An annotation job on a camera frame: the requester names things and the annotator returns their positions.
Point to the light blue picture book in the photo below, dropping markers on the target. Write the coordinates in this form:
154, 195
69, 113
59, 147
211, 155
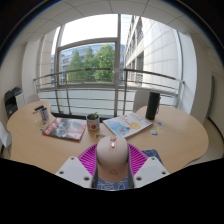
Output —
126, 125

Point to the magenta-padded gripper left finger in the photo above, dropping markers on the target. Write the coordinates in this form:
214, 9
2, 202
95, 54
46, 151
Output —
71, 170

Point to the black cylindrical bottle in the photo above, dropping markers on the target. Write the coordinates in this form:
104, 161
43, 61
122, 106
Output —
152, 106

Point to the printed can with plant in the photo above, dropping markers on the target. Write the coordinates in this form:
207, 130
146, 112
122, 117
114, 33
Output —
93, 123

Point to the red and dark magazine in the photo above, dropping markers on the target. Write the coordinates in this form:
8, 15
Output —
65, 128

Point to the printed white and blue cup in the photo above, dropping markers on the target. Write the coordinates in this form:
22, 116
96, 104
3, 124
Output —
44, 114

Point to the blue patterned mouse pad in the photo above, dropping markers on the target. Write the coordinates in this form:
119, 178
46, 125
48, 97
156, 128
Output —
151, 154

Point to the beige computer mouse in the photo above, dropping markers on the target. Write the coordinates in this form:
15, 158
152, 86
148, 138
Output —
112, 156

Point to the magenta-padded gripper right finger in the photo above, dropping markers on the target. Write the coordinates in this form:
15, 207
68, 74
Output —
151, 170

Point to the dark stapler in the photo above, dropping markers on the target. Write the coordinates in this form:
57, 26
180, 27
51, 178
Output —
38, 108

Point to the metal balcony railing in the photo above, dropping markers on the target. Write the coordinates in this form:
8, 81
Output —
86, 70

